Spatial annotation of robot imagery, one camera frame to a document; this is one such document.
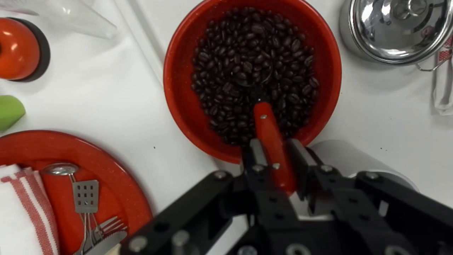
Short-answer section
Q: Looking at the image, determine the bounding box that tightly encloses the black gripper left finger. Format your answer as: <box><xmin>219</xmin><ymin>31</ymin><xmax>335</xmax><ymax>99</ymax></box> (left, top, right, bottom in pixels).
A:
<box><xmin>120</xmin><ymin>139</ymin><xmax>298</xmax><ymax>255</ymax></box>

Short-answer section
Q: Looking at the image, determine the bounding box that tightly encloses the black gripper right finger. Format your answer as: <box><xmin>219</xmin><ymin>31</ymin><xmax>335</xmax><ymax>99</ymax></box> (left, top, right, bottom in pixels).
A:
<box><xmin>288</xmin><ymin>139</ymin><xmax>453</xmax><ymax>255</ymax></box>

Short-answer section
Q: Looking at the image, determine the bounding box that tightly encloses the red handled metal spoon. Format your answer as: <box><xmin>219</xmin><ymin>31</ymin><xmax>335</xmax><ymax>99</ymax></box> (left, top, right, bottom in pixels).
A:
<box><xmin>254</xmin><ymin>102</ymin><xmax>297</xmax><ymax>194</ymax></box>

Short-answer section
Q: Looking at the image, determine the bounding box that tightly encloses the red bowl with beans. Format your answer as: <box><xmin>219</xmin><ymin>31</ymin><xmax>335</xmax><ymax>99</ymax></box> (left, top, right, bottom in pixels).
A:
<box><xmin>163</xmin><ymin>0</ymin><xmax>342</xmax><ymax>163</ymax></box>

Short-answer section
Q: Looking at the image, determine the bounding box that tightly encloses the white mug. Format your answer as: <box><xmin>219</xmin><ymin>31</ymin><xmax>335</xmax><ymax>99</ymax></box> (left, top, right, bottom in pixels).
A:
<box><xmin>312</xmin><ymin>140</ymin><xmax>418</xmax><ymax>190</ymax></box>

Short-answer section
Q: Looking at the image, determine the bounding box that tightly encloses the red plate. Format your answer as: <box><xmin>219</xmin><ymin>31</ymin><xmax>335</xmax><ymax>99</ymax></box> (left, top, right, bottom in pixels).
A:
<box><xmin>0</xmin><ymin>130</ymin><xmax>154</xmax><ymax>255</ymax></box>

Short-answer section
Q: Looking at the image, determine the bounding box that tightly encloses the metal fork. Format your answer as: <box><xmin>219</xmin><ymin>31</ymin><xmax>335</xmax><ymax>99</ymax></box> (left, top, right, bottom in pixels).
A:
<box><xmin>79</xmin><ymin>217</ymin><xmax>128</xmax><ymax>255</ymax></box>

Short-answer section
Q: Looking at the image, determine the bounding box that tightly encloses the small metal spatula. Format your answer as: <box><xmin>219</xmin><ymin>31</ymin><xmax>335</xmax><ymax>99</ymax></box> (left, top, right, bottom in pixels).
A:
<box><xmin>73</xmin><ymin>180</ymin><xmax>100</xmax><ymax>213</ymax></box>

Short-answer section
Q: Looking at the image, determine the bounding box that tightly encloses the folded white cloth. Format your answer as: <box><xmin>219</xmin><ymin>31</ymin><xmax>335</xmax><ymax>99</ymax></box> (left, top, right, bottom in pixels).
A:
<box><xmin>432</xmin><ymin>38</ymin><xmax>453</xmax><ymax>116</ymax></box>

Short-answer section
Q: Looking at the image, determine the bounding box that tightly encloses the round steel lidded tin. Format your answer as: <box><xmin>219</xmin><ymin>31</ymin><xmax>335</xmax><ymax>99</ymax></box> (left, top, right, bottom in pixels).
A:
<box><xmin>339</xmin><ymin>0</ymin><xmax>453</xmax><ymax>65</ymax></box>

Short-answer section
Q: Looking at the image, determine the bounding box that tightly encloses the white red striped napkin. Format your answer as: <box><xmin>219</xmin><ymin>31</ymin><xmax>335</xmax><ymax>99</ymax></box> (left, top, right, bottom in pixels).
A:
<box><xmin>0</xmin><ymin>164</ymin><xmax>60</xmax><ymax>255</ymax></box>

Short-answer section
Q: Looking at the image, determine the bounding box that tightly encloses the green bottle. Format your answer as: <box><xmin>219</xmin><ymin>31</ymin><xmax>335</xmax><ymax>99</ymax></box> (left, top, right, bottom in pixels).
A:
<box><xmin>0</xmin><ymin>95</ymin><xmax>26</xmax><ymax>132</ymax></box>

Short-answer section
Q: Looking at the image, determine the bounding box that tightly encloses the orange red timer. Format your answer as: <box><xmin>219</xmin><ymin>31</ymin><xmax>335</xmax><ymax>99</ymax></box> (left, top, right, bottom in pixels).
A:
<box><xmin>0</xmin><ymin>17</ymin><xmax>52</xmax><ymax>82</ymax></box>

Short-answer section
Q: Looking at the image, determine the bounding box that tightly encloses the red handled knife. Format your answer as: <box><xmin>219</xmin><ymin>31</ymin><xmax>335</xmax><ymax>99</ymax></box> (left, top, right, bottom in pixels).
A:
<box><xmin>86</xmin><ymin>231</ymin><xmax>128</xmax><ymax>255</ymax></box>

